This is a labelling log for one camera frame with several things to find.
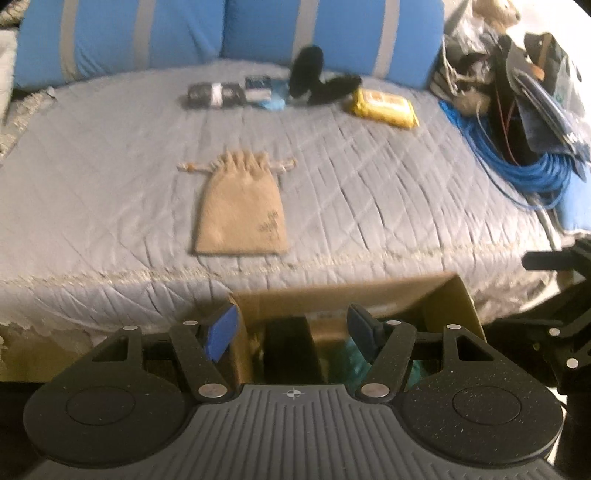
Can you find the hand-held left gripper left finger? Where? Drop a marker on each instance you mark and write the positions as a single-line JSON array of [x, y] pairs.
[[221, 330]]

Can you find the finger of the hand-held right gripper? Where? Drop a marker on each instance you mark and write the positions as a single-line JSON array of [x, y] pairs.
[[549, 261], [561, 341]]

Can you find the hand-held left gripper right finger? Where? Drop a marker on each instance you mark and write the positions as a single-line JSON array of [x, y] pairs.
[[364, 330]]

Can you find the teal mesh bath loofah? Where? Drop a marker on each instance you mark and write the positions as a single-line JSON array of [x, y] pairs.
[[352, 364]]

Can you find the brown cardboard box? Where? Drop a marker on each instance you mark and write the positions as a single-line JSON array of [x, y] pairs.
[[443, 304]]

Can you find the yellow wet wipes packet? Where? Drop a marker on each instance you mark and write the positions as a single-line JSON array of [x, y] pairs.
[[383, 108]]

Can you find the black roll with white band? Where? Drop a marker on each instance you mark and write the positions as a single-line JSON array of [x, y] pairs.
[[201, 94]]

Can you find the small blue cushion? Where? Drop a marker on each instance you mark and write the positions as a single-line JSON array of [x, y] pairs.
[[577, 207]]

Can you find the grey quilted bedspread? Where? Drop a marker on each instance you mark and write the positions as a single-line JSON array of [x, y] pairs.
[[115, 207]]

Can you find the pale plastic bag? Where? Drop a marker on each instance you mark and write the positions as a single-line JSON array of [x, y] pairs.
[[565, 83]]

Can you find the light blue packet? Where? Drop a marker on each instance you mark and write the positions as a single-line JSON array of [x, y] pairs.
[[278, 101]]

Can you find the small dark and white box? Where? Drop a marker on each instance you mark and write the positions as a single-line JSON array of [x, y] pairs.
[[257, 90]]

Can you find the beige plush toy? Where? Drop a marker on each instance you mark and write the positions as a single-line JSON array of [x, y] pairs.
[[496, 11]]

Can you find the blue striped pillow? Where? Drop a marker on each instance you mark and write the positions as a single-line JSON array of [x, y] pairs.
[[106, 37], [341, 32]]

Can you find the white fluffy blanket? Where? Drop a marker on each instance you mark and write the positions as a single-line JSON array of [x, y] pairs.
[[4, 69]]

